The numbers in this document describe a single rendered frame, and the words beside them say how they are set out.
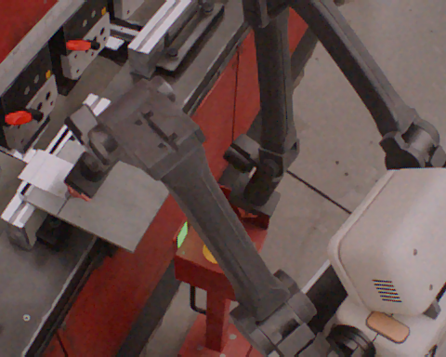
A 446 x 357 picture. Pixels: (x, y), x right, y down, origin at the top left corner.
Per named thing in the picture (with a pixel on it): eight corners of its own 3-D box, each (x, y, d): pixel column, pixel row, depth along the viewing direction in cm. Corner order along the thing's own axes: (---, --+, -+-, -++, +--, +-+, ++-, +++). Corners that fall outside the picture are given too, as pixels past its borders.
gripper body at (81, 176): (64, 180, 138) (74, 166, 132) (90, 142, 144) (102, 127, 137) (89, 200, 139) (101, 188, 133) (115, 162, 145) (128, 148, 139)
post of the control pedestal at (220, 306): (220, 352, 221) (227, 271, 177) (204, 347, 222) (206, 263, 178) (227, 339, 224) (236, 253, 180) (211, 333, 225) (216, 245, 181)
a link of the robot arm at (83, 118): (94, 170, 123) (132, 138, 125) (54, 119, 123) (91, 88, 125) (92, 178, 135) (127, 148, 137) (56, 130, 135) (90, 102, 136)
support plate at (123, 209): (133, 254, 141) (132, 251, 140) (26, 203, 147) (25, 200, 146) (175, 186, 151) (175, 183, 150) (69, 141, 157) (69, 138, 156)
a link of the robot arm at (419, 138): (442, 181, 123) (452, 164, 126) (414, 136, 121) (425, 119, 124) (406, 193, 130) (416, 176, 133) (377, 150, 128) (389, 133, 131)
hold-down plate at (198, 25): (174, 78, 185) (173, 70, 182) (155, 72, 186) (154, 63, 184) (224, 11, 201) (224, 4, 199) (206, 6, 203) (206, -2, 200)
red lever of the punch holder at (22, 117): (17, 117, 118) (45, 112, 127) (-1, 111, 119) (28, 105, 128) (14, 127, 118) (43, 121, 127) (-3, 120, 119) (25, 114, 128)
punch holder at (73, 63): (72, 85, 142) (64, 25, 129) (40, 73, 144) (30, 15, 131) (111, 39, 150) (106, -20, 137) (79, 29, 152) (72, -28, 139)
